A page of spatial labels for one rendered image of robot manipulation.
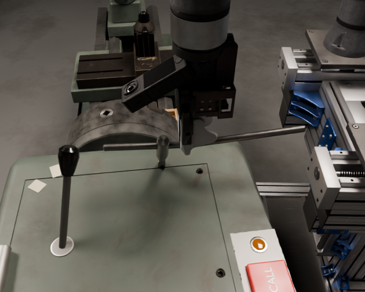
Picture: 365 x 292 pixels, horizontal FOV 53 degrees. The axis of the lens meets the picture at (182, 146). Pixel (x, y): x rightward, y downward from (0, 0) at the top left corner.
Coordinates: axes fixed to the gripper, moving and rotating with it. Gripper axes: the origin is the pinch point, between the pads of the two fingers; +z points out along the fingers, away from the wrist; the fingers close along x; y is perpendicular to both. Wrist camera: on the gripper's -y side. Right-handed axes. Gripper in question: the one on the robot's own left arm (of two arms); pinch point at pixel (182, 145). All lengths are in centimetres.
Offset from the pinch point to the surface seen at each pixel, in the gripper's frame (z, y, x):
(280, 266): 7.3, 12.6, -20.0
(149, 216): 8.6, -6.7, -7.9
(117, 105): 10.2, -12.5, 25.4
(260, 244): 8.1, 10.7, -15.7
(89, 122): 12.0, -19.2, 22.2
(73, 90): 41, -33, 77
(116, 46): 48, -18, 120
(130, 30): 44, -10, 128
